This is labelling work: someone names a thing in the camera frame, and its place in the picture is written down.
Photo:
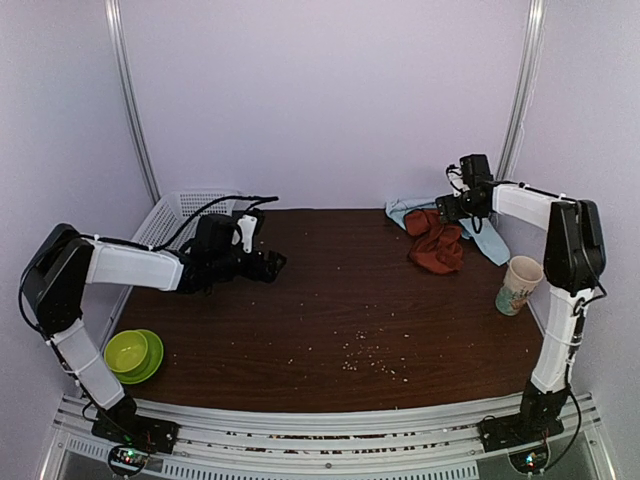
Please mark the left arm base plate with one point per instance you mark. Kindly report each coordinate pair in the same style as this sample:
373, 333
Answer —
143, 433

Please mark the right aluminium corner post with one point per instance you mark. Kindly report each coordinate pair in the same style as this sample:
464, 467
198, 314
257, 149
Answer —
524, 89

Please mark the left round circuit board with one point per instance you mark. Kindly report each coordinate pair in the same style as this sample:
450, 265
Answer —
125, 460

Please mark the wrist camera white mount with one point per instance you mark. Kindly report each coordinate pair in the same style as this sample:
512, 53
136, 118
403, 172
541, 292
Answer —
455, 179
247, 226

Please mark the aluminium corner post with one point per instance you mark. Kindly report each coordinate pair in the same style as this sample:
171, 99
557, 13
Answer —
524, 89
133, 118

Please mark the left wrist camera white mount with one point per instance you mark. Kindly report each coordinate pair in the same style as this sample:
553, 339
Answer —
247, 226

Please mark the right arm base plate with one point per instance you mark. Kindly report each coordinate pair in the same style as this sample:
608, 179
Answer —
497, 433

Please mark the aluminium front rail frame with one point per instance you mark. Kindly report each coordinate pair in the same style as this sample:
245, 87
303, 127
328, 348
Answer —
440, 442

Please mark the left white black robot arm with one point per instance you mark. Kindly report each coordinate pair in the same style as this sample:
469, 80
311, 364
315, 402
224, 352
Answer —
52, 285

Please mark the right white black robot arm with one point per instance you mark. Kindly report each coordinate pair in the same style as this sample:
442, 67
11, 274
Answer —
574, 259

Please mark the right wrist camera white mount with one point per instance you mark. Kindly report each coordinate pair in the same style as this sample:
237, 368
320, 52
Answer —
455, 179

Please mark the green plate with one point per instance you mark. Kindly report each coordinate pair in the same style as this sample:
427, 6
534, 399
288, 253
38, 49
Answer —
156, 354

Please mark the right round circuit board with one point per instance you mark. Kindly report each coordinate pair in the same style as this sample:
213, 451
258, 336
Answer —
529, 461

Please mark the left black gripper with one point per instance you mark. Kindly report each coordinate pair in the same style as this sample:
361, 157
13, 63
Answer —
270, 272

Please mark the green bowl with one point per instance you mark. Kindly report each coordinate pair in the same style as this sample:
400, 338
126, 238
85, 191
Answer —
127, 352

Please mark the light blue towel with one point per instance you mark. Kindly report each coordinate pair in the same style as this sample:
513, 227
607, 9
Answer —
488, 240

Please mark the left aluminium corner post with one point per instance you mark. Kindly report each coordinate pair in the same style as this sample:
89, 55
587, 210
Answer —
133, 118

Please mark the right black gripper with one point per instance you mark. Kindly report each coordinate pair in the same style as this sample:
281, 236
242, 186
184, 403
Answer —
453, 213

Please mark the rust brown towel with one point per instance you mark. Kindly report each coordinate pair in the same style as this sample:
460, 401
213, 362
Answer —
436, 246

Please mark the patterned paper cup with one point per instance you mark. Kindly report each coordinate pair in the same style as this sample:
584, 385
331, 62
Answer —
522, 276

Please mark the white perforated plastic basket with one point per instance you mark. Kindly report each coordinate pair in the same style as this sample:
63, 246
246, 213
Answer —
169, 213

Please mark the round circuit board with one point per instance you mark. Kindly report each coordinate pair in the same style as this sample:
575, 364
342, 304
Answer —
125, 460
529, 461

